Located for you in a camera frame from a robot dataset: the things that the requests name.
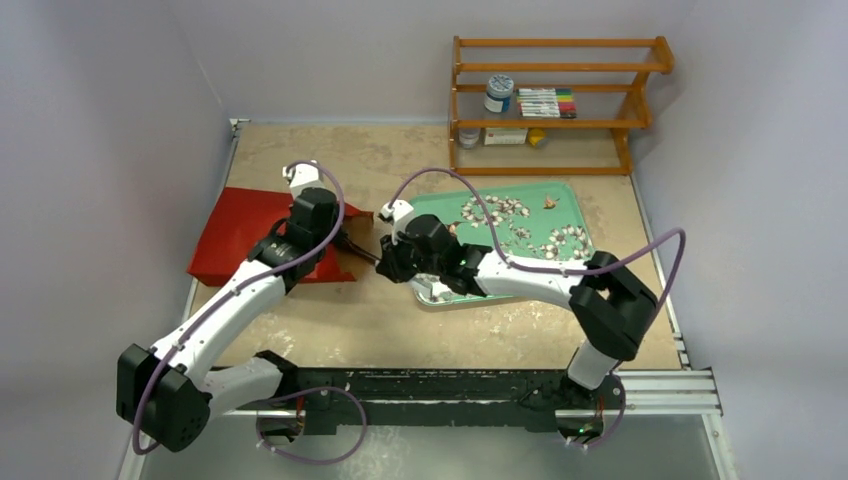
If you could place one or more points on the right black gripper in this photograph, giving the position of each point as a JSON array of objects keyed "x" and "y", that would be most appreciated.
[{"x": 389, "y": 259}]

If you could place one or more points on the small white box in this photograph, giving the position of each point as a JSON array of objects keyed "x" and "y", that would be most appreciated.
[{"x": 504, "y": 136}]

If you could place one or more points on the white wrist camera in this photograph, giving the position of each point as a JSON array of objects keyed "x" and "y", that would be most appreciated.
[
  {"x": 302, "y": 176},
  {"x": 398, "y": 214}
]

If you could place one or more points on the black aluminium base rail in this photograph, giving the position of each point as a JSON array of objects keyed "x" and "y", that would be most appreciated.
[{"x": 537, "y": 400}]

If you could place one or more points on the red paper bag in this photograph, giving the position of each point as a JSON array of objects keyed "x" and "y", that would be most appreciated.
[{"x": 242, "y": 217}]

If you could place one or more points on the white jar blue lid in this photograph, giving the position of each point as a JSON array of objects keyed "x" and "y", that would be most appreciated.
[{"x": 499, "y": 92}]

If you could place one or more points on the metal serving tongs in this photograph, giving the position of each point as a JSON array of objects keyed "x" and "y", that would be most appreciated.
[{"x": 346, "y": 244}]

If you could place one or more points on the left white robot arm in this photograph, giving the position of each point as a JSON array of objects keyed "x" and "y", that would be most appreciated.
[{"x": 170, "y": 391}]

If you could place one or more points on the coloured marker pen set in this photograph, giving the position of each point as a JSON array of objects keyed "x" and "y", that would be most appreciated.
[{"x": 556, "y": 103}]

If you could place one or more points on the yellow small object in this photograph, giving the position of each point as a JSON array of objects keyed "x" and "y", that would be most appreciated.
[{"x": 536, "y": 137}]

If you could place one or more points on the small grey jar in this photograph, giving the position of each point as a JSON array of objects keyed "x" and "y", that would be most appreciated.
[{"x": 468, "y": 138}]

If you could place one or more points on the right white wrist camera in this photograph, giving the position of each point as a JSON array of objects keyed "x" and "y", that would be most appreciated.
[{"x": 398, "y": 214}]

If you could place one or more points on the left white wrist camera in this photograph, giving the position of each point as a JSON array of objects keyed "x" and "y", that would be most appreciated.
[{"x": 302, "y": 176}]

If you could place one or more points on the green floral tray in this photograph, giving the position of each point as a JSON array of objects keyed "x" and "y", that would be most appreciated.
[{"x": 541, "y": 220}]

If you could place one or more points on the wooden shelf rack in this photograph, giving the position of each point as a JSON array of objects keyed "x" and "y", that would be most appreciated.
[{"x": 484, "y": 95}]

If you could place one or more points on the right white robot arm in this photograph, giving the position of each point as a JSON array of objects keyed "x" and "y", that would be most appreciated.
[{"x": 612, "y": 305}]

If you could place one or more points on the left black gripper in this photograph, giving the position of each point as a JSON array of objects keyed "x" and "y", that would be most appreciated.
[{"x": 335, "y": 220}]

